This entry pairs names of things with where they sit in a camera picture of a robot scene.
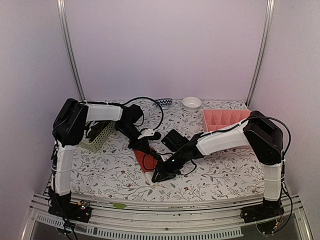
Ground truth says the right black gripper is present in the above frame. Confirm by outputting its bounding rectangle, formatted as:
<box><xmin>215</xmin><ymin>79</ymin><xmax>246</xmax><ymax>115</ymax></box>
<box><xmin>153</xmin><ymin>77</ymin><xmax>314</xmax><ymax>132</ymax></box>
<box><xmin>151</xmin><ymin>149</ymin><xmax>187</xmax><ymax>183</ymax></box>

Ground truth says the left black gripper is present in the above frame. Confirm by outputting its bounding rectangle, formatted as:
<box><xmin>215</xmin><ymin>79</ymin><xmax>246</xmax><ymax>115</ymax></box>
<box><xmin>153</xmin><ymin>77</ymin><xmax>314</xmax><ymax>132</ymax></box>
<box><xmin>118</xmin><ymin>121</ymin><xmax>152</xmax><ymax>154</ymax></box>

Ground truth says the red cloth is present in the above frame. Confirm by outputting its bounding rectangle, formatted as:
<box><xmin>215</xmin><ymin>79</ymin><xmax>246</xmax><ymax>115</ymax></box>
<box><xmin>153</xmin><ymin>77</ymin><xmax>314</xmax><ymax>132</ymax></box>
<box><xmin>133</xmin><ymin>149</ymin><xmax>160</xmax><ymax>188</ymax></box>

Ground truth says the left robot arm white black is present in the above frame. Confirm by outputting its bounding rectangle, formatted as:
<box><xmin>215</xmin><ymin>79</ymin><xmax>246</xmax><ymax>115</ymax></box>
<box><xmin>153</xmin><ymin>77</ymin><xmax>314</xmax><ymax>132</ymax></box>
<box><xmin>51</xmin><ymin>98</ymin><xmax>162</xmax><ymax>196</ymax></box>

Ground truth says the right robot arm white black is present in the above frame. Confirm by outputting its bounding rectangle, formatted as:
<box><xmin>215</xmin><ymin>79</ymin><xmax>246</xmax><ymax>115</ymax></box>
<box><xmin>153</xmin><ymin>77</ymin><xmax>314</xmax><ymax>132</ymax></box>
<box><xmin>151</xmin><ymin>110</ymin><xmax>288</xmax><ymax>218</ymax></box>

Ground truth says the beige perforated plastic basket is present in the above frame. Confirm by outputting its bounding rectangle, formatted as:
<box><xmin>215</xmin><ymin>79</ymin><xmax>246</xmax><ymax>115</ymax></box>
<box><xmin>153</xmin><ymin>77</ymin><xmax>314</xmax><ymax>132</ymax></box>
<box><xmin>78</xmin><ymin>121</ymin><xmax>116</xmax><ymax>153</ymax></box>

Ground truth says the blue white zigzag bowl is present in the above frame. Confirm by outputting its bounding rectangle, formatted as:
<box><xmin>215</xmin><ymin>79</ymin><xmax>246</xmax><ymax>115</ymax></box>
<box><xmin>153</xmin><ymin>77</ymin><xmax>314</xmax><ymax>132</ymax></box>
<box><xmin>155</xmin><ymin>98</ymin><xmax>173</xmax><ymax>109</ymax></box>

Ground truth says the floral patterned table mat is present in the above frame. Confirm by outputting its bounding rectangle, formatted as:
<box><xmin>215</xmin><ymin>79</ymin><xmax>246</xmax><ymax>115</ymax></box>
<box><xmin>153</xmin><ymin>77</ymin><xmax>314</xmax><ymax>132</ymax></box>
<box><xmin>70</xmin><ymin>99</ymin><xmax>264</xmax><ymax>202</ymax></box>

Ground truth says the green tape piece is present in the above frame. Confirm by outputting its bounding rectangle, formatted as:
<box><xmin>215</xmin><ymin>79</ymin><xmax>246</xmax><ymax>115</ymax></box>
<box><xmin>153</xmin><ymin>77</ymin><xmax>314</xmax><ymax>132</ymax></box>
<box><xmin>111</xmin><ymin>202</ymin><xmax>126</xmax><ymax>210</ymax></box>

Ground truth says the small white bowl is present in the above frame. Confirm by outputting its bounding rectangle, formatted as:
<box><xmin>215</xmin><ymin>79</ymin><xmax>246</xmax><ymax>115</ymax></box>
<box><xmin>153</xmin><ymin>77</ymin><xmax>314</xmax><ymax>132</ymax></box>
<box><xmin>182</xmin><ymin>96</ymin><xmax>202</xmax><ymax>113</ymax></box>

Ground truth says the pink divided organizer tray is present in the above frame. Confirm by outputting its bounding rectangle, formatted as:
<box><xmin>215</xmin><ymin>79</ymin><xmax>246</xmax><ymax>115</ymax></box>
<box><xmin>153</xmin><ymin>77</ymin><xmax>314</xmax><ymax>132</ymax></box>
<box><xmin>202</xmin><ymin>108</ymin><xmax>252</xmax><ymax>151</ymax></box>

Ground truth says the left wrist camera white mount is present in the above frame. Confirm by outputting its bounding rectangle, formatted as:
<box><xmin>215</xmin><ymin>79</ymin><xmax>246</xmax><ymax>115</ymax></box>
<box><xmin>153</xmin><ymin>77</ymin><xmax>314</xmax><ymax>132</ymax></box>
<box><xmin>137</xmin><ymin>129</ymin><xmax>161</xmax><ymax>140</ymax></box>

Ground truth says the front aluminium rail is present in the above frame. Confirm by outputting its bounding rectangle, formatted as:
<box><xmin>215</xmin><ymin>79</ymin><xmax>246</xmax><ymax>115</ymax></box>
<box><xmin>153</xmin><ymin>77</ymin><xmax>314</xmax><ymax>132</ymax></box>
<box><xmin>21</xmin><ymin>193</ymin><xmax>313</xmax><ymax>240</ymax></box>

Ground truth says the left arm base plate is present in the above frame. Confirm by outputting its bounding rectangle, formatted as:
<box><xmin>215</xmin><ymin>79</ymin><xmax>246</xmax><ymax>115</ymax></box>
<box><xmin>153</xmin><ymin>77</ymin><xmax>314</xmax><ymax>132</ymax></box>
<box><xmin>48</xmin><ymin>200</ymin><xmax>92</xmax><ymax>223</ymax></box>

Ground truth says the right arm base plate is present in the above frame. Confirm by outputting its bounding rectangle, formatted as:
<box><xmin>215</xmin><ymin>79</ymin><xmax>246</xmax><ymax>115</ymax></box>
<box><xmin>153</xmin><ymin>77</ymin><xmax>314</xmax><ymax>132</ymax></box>
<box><xmin>240</xmin><ymin>203</ymin><xmax>285</xmax><ymax>223</ymax></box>

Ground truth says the left aluminium frame post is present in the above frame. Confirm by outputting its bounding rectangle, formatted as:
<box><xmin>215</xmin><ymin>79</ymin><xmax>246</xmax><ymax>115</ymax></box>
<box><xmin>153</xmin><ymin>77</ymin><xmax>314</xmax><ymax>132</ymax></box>
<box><xmin>56</xmin><ymin>0</ymin><xmax>86</xmax><ymax>101</ymax></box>

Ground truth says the aluminium frame post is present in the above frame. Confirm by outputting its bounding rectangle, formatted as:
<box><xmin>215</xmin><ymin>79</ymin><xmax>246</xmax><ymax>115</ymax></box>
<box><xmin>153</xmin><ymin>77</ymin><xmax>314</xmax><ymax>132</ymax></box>
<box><xmin>245</xmin><ymin>0</ymin><xmax>275</xmax><ymax>108</ymax></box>
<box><xmin>56</xmin><ymin>0</ymin><xmax>86</xmax><ymax>101</ymax></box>

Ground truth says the right aluminium frame post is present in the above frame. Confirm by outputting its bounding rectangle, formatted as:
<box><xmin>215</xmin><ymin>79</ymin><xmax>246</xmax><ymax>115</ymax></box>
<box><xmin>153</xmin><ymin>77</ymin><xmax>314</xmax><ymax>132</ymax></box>
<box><xmin>245</xmin><ymin>0</ymin><xmax>275</xmax><ymax>108</ymax></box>

